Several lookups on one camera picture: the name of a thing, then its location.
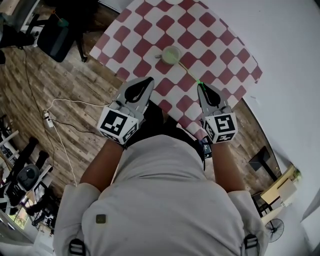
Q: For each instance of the black standing fan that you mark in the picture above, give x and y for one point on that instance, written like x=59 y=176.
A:
x=274 y=230

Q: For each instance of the white shelf rack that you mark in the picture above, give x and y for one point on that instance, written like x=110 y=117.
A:
x=32 y=15

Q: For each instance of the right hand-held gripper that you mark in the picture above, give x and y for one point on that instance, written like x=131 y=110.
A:
x=221 y=126

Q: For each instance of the grey round device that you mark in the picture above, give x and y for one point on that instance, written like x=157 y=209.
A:
x=28 y=177

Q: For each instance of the person's white shirt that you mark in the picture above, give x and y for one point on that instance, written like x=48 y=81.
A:
x=160 y=195

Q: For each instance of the small square badge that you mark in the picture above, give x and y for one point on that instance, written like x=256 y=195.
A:
x=101 y=219

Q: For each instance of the small green object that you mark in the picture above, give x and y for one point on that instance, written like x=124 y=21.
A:
x=63 y=23

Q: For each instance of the black side table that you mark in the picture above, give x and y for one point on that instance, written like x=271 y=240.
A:
x=260 y=160

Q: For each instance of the person's black trousers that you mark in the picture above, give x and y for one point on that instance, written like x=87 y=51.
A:
x=156 y=125

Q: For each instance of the black office chair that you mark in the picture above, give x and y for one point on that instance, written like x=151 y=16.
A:
x=56 y=40

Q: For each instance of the white dish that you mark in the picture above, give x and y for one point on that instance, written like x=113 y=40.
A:
x=175 y=1

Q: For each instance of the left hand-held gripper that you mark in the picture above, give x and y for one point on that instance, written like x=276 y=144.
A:
x=117 y=122

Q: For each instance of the person's right forearm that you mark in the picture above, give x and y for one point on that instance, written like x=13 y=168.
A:
x=226 y=167

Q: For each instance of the person's left forearm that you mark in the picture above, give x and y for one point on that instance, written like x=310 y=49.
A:
x=102 y=162

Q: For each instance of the white power strip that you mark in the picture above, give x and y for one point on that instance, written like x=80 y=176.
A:
x=48 y=119

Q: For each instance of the pale green cup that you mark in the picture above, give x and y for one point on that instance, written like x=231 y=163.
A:
x=167 y=60

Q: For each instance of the red white checkered tablecloth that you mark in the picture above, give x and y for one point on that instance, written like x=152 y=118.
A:
x=180 y=27

